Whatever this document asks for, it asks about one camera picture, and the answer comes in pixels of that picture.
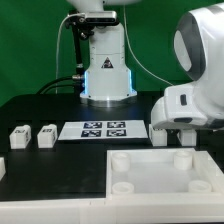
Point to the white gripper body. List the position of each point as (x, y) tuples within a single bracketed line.
[(177, 109)]

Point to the white square tabletop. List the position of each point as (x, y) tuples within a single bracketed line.
[(159, 171)]

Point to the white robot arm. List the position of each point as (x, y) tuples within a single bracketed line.
[(199, 48)]

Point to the white sheet with AprilTags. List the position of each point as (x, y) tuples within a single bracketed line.
[(97, 130)]

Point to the white block at left edge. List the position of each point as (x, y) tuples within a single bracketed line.
[(2, 168)]

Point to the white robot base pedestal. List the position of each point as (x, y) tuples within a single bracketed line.
[(107, 81)]

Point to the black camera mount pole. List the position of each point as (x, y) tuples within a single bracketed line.
[(78, 57)]

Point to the grey camera on mount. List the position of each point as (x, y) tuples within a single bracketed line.
[(103, 18)]

